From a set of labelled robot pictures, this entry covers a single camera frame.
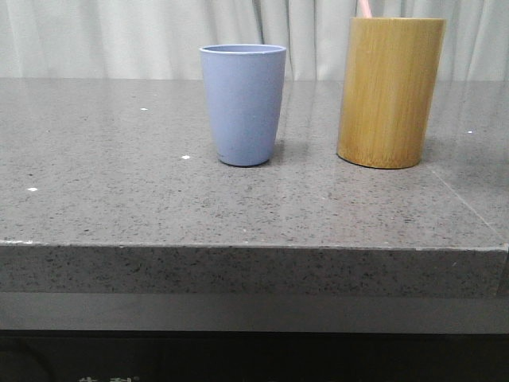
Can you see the blue plastic cup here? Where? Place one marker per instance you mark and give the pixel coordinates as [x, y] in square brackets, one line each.
[243, 86]

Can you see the bamboo cylinder holder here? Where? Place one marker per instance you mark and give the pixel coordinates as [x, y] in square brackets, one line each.
[390, 74]

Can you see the pink chopstick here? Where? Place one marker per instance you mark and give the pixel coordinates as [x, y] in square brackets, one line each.
[365, 8]

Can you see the white pleated curtain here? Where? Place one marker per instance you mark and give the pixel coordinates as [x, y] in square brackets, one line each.
[161, 39]

